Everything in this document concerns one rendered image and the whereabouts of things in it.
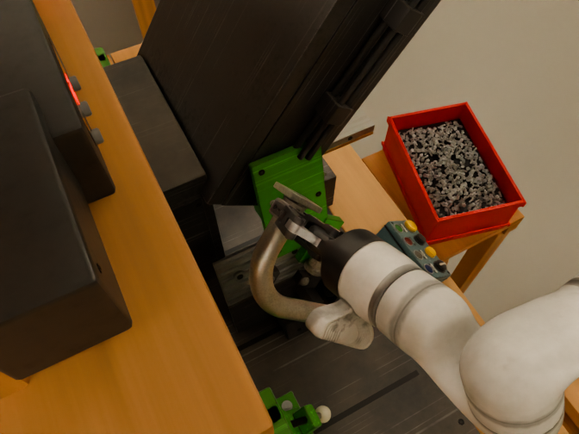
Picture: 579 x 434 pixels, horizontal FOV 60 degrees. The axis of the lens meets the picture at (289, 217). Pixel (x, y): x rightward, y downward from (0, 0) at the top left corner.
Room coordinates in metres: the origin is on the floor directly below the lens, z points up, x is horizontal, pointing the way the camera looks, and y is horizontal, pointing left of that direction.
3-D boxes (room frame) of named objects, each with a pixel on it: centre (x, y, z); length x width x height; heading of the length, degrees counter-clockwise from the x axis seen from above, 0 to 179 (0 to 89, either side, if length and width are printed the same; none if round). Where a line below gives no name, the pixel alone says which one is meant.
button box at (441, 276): (0.48, -0.25, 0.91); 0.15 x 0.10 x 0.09; 28
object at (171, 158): (0.54, 0.27, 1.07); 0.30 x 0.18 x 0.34; 28
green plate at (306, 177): (0.47, 0.01, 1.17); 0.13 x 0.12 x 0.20; 28
